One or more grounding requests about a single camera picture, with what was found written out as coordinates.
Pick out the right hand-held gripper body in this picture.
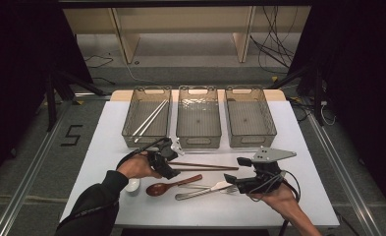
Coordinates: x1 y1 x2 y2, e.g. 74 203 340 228
236 146 298 195

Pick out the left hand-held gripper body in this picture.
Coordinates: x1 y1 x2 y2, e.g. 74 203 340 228
146 137 186 173

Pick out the brown wooden spoon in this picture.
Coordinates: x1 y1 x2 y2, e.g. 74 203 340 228
145 173 203 198

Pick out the brown wooden chopstick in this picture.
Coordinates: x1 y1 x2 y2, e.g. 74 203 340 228
172 167 239 172
167 160 240 171

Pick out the white ceramic spoon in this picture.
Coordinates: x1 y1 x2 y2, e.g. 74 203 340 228
125 177 141 194

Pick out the clear grey plastic bin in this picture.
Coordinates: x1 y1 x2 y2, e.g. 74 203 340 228
175 85 223 149
121 86 173 149
224 86 278 148

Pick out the person's right hand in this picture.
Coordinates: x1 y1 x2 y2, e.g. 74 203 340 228
248 187 297 219

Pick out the person's left hand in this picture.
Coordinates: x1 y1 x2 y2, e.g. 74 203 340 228
116 152 164 180

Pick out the white table sheet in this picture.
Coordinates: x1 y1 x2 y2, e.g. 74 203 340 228
59 99 341 229

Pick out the black metal stand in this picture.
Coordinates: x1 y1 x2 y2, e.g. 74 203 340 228
44 68 106 132
268 65 326 127

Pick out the light wooden desk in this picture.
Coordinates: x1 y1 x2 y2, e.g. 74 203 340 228
62 6 312 65

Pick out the black curtain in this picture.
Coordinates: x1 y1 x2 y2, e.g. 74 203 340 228
0 0 94 188
288 0 386 210

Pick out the right hand-held gripper cable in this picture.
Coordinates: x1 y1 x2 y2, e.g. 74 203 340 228
248 170 302 236

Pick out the white floor cable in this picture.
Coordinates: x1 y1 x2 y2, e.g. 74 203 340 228
125 62 155 85

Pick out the aluminium floor rail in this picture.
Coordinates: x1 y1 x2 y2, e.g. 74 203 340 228
0 101 74 236
306 112 383 236

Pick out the thin black floor cable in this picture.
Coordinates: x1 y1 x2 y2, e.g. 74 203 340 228
83 53 116 87

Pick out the bundle of black floor cables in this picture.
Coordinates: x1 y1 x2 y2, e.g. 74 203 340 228
248 6 297 75

